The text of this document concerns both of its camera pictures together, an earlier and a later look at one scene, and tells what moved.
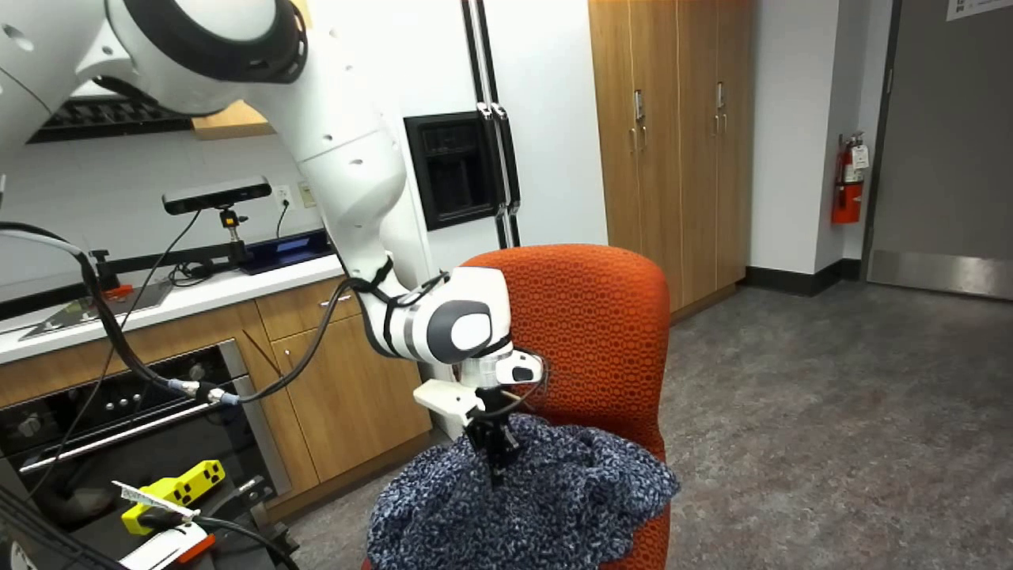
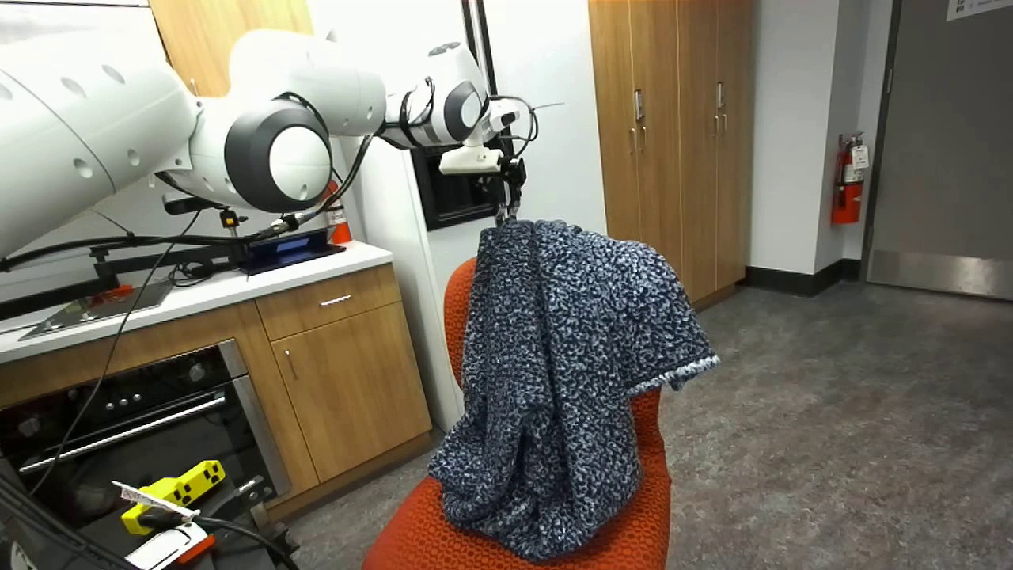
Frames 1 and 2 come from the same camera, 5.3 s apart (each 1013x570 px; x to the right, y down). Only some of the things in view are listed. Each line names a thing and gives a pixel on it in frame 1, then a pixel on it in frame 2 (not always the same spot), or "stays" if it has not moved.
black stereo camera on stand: (227, 201) stays
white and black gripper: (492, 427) → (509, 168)
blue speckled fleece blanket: (568, 499) → (568, 325)
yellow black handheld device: (175, 489) stays
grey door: (942, 182) stays
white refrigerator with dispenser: (498, 123) stays
